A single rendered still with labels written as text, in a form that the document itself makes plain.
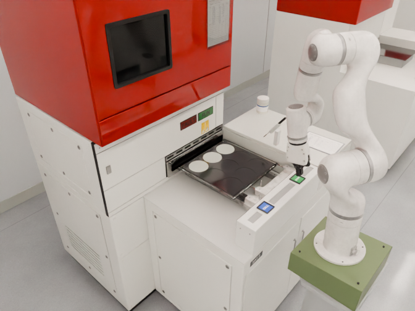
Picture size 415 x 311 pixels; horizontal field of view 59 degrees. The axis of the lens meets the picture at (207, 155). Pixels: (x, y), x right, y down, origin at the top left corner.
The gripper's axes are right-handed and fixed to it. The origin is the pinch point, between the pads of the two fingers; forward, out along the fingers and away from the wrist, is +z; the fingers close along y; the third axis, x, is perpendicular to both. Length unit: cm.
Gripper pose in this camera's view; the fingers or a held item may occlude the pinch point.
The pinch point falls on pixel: (299, 171)
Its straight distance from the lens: 172.9
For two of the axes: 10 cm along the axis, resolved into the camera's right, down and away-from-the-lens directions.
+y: 7.3, 2.0, -6.6
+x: 6.7, -4.2, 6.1
